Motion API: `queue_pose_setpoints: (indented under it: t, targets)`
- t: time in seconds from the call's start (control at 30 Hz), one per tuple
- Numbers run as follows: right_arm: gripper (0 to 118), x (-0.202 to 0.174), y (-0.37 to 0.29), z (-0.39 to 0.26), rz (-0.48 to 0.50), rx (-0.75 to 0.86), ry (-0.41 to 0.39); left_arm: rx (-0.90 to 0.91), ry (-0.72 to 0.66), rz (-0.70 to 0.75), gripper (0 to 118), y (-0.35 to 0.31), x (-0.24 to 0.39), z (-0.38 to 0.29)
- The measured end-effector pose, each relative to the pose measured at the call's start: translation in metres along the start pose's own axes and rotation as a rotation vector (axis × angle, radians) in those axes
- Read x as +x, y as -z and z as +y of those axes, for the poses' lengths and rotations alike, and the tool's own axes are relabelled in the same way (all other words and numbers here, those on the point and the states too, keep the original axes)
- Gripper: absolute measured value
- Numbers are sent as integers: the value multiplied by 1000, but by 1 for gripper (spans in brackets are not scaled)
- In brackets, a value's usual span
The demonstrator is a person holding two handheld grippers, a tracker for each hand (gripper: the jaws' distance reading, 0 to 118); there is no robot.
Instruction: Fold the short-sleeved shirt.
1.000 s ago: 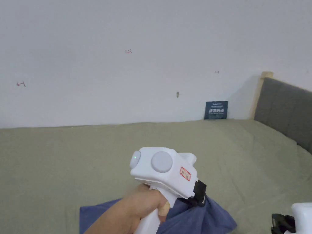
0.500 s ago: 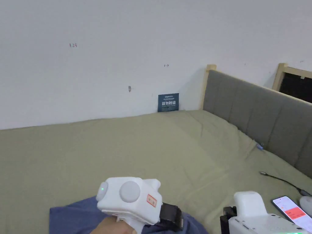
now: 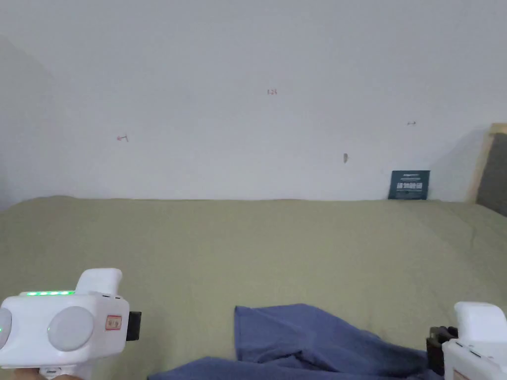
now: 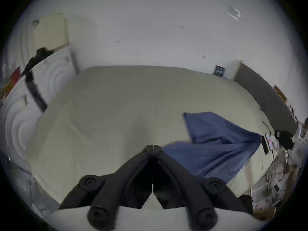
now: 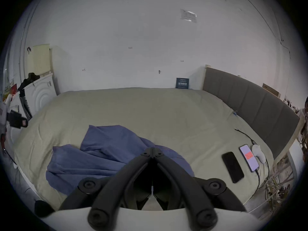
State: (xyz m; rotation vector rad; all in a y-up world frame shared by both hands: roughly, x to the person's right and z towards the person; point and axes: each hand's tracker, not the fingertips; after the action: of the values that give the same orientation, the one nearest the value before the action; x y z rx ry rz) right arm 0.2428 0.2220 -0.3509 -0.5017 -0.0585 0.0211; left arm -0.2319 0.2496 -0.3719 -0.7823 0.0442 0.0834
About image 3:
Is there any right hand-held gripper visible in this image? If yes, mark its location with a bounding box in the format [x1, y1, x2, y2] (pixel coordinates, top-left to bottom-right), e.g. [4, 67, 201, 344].
[426, 301, 507, 380]

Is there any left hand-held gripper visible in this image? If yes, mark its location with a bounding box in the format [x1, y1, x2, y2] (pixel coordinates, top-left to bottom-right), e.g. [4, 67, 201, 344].
[0, 268, 142, 376]

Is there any dark teal card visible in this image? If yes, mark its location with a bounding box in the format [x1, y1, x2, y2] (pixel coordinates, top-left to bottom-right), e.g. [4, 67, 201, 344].
[388, 170, 431, 200]

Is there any dark blue shirt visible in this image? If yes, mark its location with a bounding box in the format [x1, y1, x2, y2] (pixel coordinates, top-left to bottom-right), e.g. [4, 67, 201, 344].
[147, 303, 444, 380]

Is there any bed with pale green sheet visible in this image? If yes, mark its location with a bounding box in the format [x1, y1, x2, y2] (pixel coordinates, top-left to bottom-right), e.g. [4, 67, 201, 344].
[0, 195, 507, 380]

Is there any grey padded headboard wooden frame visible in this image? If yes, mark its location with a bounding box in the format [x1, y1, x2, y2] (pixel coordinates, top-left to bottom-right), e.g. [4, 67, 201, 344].
[466, 123, 507, 218]

